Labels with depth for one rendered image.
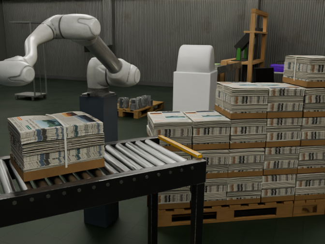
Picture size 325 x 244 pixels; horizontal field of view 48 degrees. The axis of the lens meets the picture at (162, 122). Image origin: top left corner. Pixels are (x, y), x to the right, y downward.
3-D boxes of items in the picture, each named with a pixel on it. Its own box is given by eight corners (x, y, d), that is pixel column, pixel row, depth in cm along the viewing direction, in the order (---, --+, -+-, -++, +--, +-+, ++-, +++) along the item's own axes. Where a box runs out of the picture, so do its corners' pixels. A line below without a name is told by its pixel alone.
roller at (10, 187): (5, 167, 187) (4, 158, 186) (20, 203, 148) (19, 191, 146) (-6, 169, 185) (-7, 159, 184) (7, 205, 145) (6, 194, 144)
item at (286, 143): (146, 190, 310) (146, 132, 298) (273, 182, 330) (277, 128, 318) (153, 210, 273) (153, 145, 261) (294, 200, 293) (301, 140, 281)
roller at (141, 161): (121, 150, 219) (121, 142, 218) (158, 175, 179) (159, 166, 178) (113, 151, 216) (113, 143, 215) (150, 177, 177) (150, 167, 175)
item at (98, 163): (83, 150, 198) (83, 143, 197) (105, 166, 174) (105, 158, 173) (54, 155, 189) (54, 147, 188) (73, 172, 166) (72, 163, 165)
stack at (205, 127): (145, 205, 313) (146, 111, 294) (271, 197, 333) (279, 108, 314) (152, 227, 276) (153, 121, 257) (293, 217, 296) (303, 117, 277)
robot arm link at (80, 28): (117, 69, 267) (145, 70, 260) (112, 89, 263) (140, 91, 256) (61, 7, 198) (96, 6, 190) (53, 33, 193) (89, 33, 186)
